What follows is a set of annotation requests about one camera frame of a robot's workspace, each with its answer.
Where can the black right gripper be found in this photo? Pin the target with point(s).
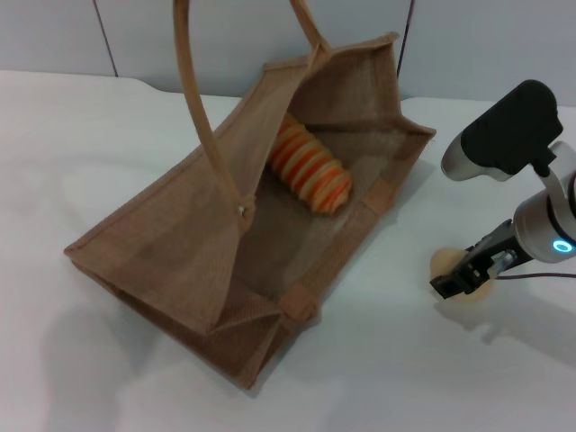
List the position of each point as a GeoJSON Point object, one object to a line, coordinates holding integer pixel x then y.
{"type": "Point", "coordinates": [495, 243]}

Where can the round egg yolk pastry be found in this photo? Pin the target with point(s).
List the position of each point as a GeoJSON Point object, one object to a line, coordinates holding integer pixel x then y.
{"type": "Point", "coordinates": [443, 258]}

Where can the orange striped bread loaf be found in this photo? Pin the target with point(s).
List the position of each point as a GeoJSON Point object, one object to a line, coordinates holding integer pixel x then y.
{"type": "Point", "coordinates": [310, 171]}

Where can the brown jute handbag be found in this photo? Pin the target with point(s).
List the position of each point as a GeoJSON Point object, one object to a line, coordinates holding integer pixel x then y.
{"type": "Point", "coordinates": [180, 261]}

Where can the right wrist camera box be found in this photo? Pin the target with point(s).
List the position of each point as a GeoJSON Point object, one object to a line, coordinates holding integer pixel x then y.
{"type": "Point", "coordinates": [504, 130]}

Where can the dark vertical wall strip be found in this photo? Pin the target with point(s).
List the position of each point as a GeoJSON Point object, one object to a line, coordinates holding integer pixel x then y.
{"type": "Point", "coordinates": [406, 27]}

